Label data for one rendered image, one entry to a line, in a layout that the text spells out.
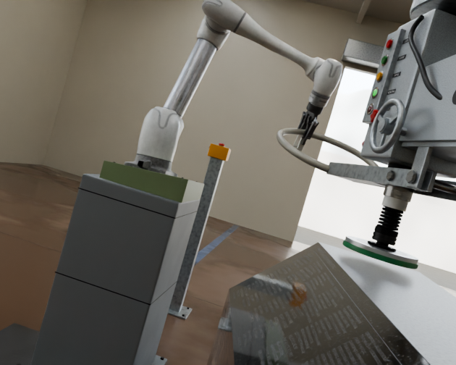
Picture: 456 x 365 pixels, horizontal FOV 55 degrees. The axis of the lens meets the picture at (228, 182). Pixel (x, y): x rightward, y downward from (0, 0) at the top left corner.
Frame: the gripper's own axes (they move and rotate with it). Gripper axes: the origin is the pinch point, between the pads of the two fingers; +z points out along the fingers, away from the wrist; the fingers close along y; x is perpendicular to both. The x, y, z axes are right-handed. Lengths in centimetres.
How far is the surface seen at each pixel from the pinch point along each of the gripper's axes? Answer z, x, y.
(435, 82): -55, -28, 89
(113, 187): 23, -88, 29
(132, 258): 42, -78, 45
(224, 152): 36, -13, -53
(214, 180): 54, -15, -49
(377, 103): -43, -25, 69
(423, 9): -70, -20, 63
